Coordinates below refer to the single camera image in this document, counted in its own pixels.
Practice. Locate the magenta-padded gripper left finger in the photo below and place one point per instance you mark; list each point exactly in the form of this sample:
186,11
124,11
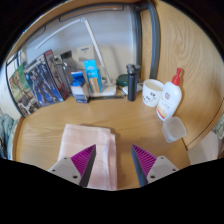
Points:
81,161

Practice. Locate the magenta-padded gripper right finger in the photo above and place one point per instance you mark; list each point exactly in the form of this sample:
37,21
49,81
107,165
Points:
146,160

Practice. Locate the pink towel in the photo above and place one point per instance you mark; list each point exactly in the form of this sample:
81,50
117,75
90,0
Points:
83,138

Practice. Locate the clear plastic container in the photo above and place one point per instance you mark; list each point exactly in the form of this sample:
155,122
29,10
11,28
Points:
174,129

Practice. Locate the white glue bottle red cap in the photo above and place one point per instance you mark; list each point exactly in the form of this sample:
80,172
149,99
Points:
169,98

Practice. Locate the white mug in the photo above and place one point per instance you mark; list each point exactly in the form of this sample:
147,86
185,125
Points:
152,93

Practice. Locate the small dark blue box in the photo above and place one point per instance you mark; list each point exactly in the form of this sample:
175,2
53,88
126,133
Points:
79,88

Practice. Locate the black electric shaver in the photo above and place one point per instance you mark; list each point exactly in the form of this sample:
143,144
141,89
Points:
132,83

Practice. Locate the bed with grey bedding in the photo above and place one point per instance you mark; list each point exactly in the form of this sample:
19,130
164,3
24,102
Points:
6,133

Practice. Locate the light blue and orange box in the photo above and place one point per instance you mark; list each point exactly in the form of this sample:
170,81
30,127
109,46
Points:
93,76

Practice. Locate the clear bottle with dark cap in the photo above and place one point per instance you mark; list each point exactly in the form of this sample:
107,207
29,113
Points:
66,75

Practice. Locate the blue robot model box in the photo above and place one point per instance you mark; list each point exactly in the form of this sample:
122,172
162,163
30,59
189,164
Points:
43,81

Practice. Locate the green toy figure box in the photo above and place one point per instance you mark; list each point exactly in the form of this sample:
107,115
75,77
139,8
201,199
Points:
23,91

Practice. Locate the white rectangular box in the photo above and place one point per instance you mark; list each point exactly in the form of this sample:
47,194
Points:
85,53

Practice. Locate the white desk lamp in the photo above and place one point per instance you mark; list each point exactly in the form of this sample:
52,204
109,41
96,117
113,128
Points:
95,43

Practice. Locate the wooden shelf with metal frame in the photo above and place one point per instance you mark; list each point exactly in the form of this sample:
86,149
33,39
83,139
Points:
154,40

